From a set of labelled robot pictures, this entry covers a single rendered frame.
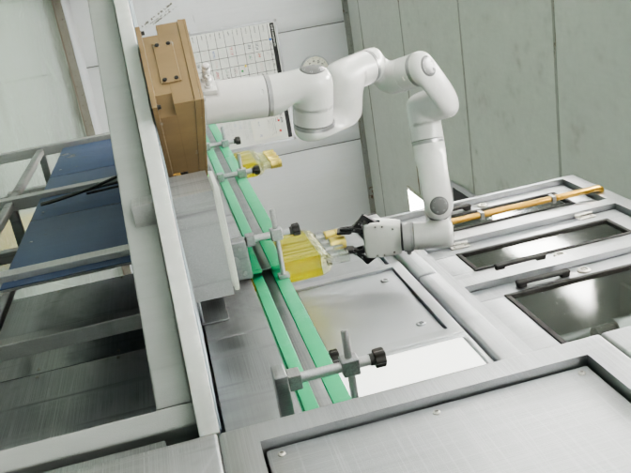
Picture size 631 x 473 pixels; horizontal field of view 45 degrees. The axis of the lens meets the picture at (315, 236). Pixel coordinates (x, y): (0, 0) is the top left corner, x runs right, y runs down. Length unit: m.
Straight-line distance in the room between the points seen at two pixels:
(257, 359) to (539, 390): 0.61
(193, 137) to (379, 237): 0.62
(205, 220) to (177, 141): 0.22
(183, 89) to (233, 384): 0.60
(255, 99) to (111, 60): 0.34
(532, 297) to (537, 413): 1.14
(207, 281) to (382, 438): 0.74
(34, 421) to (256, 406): 0.73
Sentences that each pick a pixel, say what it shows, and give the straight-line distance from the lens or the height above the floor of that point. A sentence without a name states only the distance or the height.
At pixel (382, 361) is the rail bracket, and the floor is 1.00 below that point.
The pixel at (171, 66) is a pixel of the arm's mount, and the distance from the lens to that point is 1.63.
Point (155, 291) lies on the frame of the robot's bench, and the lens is 1.40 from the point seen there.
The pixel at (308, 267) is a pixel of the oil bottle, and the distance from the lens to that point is 1.89.
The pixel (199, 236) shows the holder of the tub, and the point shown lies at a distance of 1.49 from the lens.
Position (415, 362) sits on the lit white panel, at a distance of 1.67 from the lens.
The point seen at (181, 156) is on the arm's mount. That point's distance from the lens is 1.67.
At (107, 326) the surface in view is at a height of 0.53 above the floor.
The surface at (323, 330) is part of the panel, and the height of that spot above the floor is 1.03.
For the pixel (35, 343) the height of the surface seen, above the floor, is 0.36.
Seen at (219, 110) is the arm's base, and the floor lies 0.89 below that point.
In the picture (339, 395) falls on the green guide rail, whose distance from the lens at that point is 1.28.
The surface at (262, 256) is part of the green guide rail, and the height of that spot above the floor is 0.92.
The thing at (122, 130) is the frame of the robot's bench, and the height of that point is 0.68.
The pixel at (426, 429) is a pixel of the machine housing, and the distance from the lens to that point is 0.88.
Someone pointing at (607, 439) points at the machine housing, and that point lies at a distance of 0.86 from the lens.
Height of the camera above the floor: 0.77
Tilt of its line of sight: 9 degrees up
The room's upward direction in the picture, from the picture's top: 77 degrees clockwise
